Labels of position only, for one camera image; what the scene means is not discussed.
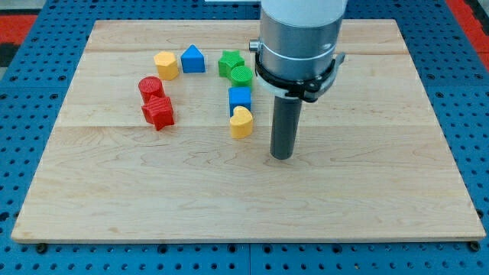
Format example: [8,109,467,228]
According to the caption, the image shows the black white tool mount ring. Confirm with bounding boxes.
[254,53,346,103]

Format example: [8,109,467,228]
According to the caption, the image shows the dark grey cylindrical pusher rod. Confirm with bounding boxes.
[270,97,302,160]

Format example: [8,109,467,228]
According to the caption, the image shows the yellow heart block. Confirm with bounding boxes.
[229,106,254,139]

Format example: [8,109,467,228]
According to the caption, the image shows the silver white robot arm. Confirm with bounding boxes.
[249,0,348,160]

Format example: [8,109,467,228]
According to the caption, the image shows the green star block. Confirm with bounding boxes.
[218,50,245,78]

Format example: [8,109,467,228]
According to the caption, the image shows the red star block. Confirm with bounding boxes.
[141,95,175,131]

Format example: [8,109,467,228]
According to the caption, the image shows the blue cube block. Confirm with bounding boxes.
[228,86,251,117]

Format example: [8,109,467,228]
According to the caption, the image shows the green cylinder block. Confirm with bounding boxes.
[230,66,253,88]

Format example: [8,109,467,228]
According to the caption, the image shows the blue triangle block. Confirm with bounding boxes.
[180,44,206,73]

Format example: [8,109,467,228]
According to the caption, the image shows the light wooden board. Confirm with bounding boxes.
[11,19,486,244]

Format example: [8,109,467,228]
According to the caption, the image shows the yellow hexagon block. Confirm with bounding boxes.
[154,51,180,80]

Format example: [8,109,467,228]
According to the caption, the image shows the red cylinder block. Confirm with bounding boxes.
[138,76,166,103]

